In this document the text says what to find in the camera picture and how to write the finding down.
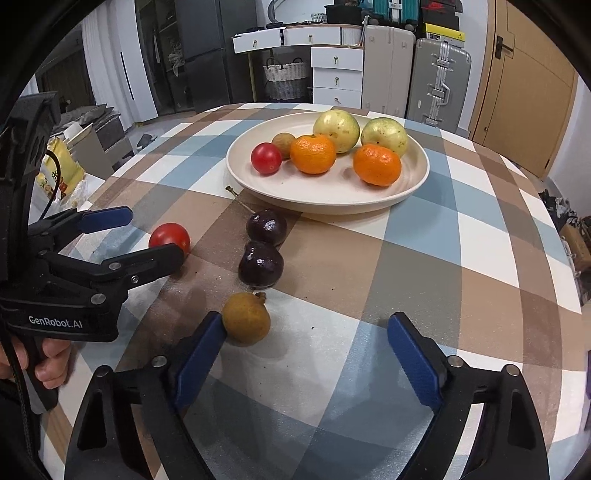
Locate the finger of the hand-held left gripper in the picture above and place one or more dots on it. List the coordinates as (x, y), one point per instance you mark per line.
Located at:
(108, 218)
(152, 261)

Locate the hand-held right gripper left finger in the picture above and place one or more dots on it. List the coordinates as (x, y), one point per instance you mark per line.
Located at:
(198, 355)

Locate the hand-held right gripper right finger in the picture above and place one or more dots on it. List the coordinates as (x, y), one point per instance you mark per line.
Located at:
(415, 360)

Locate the red tomato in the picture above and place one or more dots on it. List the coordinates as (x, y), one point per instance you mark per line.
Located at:
(266, 158)
(168, 235)

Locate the brown longan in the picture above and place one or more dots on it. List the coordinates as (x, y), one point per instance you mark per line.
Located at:
(282, 143)
(246, 318)

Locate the cream round plate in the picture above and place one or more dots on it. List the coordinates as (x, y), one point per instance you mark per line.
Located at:
(323, 194)

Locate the orange mandarin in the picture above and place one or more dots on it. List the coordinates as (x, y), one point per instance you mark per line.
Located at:
(377, 165)
(314, 153)

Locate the yellow-green guava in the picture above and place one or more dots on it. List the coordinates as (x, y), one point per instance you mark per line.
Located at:
(383, 131)
(337, 124)

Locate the person's left hand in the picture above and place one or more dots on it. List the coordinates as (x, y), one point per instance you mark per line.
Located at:
(53, 369)

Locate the yellow printed bag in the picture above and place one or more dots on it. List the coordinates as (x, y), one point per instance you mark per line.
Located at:
(64, 166)

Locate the large cardboard box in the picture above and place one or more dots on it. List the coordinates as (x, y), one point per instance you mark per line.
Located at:
(99, 147)

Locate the grey slipper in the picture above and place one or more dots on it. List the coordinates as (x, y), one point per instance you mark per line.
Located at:
(143, 138)
(150, 142)

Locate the grey bedding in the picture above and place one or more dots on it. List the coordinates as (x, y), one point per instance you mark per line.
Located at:
(85, 113)

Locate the dark purple plum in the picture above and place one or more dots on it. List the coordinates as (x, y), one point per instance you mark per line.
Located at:
(261, 263)
(266, 226)

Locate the white wardrobe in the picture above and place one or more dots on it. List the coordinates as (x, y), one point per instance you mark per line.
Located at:
(134, 69)

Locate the dark glass tall cabinet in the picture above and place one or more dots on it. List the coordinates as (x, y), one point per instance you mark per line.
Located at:
(154, 55)

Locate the black refrigerator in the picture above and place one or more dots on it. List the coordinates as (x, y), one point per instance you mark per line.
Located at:
(203, 55)

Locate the small brown cardboard box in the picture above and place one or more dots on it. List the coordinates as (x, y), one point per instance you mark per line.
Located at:
(577, 247)

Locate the pile of shoes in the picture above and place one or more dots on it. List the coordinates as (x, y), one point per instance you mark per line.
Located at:
(561, 207)

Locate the white desk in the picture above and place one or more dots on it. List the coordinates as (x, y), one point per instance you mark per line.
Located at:
(268, 39)

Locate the white drawer cabinet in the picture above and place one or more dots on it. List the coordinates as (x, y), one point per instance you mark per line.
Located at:
(336, 76)

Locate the grey aluminium suitcase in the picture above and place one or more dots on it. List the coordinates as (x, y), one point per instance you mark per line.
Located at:
(438, 83)

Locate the small striped basket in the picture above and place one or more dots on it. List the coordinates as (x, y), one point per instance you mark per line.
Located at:
(318, 18)

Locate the wooden door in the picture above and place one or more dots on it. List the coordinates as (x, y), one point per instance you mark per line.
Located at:
(526, 92)

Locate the beige suitcase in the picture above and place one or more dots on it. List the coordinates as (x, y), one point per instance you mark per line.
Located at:
(388, 69)

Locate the white pleated filter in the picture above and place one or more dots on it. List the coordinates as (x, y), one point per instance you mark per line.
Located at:
(352, 35)

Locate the black storage box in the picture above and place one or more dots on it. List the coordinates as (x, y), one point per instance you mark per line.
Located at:
(341, 14)

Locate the yellow and black box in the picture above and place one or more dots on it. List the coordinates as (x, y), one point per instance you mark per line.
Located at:
(442, 31)

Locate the teal suitcase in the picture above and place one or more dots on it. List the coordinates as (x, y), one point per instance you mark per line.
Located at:
(388, 11)

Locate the plain black box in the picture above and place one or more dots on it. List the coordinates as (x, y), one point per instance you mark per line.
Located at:
(441, 16)

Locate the red and black shoe box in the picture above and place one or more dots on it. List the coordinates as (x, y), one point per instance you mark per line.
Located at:
(438, 4)

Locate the oval metal frame mirror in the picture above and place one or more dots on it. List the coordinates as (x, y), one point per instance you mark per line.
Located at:
(274, 11)

